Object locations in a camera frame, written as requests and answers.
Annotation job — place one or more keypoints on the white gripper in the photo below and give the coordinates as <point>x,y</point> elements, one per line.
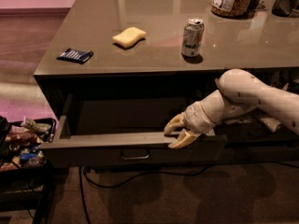
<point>195,119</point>

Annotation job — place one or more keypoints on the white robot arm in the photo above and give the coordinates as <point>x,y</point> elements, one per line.
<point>238,93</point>

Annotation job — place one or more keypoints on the grey drawer cabinet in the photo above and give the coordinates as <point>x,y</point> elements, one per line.
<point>154,67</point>

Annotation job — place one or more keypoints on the green white soda can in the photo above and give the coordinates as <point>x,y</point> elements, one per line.
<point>192,37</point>

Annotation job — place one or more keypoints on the yellow sponge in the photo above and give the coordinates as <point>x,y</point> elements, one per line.
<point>129,37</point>

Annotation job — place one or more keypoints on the blue snack packet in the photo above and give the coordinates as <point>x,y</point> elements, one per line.
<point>75,56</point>

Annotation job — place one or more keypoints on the black tray of snacks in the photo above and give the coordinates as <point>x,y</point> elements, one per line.
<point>20,143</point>

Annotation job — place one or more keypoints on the dark glass bottle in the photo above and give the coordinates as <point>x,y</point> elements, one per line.
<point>286,8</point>

